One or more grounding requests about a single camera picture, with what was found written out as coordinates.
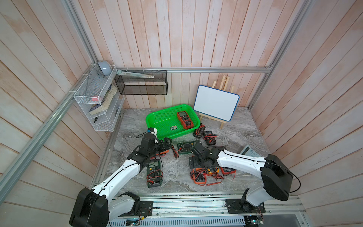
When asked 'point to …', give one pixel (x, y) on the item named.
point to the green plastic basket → (173, 121)
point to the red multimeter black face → (226, 170)
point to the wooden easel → (223, 87)
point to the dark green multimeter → (155, 175)
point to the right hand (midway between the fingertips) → (195, 162)
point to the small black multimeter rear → (199, 132)
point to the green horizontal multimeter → (186, 147)
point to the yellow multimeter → (212, 170)
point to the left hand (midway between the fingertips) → (166, 143)
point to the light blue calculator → (247, 150)
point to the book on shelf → (105, 101)
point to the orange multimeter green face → (166, 151)
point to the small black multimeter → (209, 137)
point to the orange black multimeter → (198, 175)
